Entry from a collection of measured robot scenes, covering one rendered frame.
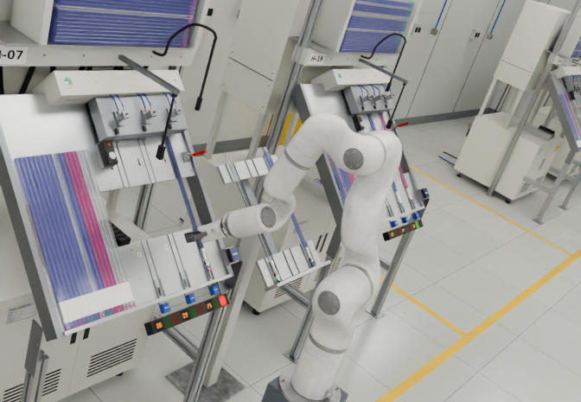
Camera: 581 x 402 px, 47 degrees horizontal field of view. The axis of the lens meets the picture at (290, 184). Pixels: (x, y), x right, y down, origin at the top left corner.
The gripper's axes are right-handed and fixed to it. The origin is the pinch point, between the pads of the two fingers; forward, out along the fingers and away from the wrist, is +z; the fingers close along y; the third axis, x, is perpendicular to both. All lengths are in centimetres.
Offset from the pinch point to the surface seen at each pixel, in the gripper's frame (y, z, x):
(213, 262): 14.0, 13.9, -12.9
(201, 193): 20.5, 16.3, 11.2
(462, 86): 636, 200, 23
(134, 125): -1.2, 12.0, 39.2
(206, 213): 19.7, 16.3, 3.7
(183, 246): 4.0, 14.3, -3.8
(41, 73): -17, 28, 64
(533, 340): 234, 15, -140
